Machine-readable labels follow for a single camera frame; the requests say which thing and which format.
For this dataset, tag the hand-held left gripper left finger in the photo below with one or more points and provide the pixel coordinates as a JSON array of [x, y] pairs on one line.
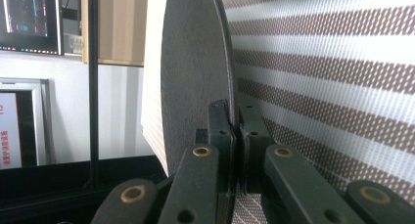
[[221, 142]]

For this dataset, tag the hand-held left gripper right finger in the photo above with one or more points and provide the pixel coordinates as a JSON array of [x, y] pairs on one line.
[[253, 142]]

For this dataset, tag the black round plate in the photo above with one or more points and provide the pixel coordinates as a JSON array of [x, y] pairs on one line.
[[195, 70]]

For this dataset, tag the brown white striped placemat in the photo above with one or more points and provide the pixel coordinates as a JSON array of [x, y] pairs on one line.
[[326, 87]]

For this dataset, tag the black metal stand pole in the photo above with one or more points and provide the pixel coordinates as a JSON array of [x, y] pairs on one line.
[[93, 103]]

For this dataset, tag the light wooden cabinet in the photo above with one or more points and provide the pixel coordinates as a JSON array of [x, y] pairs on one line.
[[120, 25]]

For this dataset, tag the silver framed poster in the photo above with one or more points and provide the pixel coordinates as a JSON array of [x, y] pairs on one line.
[[13, 126]]

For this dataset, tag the black framed monitor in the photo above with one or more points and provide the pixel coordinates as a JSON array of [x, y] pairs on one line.
[[29, 18]]

